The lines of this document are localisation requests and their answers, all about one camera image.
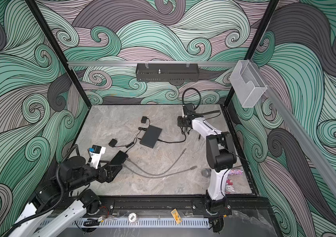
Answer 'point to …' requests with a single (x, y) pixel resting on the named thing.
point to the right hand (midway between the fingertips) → (181, 120)
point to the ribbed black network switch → (119, 159)
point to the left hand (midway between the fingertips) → (116, 164)
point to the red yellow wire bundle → (103, 207)
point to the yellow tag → (176, 216)
